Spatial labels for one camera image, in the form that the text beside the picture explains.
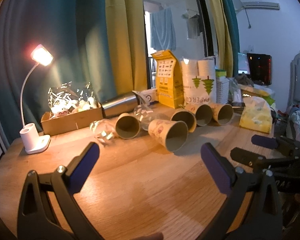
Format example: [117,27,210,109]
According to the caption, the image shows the patterned paper cup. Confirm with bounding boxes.
[148,119,188,152]

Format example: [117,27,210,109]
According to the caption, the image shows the rightmost lying paper cup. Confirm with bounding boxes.
[209,103,234,126]

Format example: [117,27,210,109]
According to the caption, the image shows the lying paper cup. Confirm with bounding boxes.
[209,103,234,126]
[115,113,141,139]
[170,108,197,133]
[185,104,213,126]

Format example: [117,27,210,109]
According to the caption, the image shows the paper cup pack bag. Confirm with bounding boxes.
[181,56,217,105]

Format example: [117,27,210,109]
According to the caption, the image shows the clear glass cup left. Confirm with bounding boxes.
[89,119,115,144]

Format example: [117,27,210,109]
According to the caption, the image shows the clear glass cup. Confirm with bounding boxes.
[133,105,169,131]
[89,119,115,144]

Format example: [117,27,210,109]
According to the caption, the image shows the clear glass cup middle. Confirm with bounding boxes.
[133,105,169,131]

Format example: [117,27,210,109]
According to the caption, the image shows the leftmost lying paper cup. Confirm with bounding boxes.
[115,113,141,139]

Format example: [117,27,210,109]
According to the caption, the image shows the white desk lamp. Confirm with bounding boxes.
[19,43,54,155]

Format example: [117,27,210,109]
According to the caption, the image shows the black computer case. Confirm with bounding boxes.
[247,53,272,86]

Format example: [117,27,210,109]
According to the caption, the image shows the white plastic basket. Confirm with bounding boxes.
[216,76,229,104]

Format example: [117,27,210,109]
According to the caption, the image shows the computer monitor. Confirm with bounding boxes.
[238,53,250,75]

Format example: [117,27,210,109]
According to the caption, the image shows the yellow green sponge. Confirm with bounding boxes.
[215,69,227,77]

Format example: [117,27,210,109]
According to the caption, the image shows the cardboard tray box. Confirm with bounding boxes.
[41,104,103,136]

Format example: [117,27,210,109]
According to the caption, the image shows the yellow curtain right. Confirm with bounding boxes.
[209,0,234,77]

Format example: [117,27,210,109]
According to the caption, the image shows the yellow curtain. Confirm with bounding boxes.
[105,0,147,94]
[209,0,234,77]

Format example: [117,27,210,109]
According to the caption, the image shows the shiny foil snack bag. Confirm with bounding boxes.
[47,81,100,119]

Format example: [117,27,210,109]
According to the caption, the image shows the yellow paper bag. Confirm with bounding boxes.
[152,49,184,109]

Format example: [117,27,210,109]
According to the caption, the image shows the small white blue box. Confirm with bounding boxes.
[140,88,159,105]

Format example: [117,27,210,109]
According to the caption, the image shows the white air conditioner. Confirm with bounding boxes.
[233,0,280,10]

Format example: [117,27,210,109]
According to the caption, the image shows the teal curtain right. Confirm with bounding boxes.
[222,0,240,76]

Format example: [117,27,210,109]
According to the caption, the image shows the teal curtain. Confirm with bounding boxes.
[222,0,240,76]
[0,0,116,146]

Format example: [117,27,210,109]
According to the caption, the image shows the stainless steel bottle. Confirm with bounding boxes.
[101,92,139,118]

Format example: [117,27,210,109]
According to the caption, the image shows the hanging blue towel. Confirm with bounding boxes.
[150,8,177,51]

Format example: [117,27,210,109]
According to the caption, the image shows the yellow curtain left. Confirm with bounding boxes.
[105,0,147,94]

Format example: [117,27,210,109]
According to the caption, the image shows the teal curtain left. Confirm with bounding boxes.
[0,0,116,146]

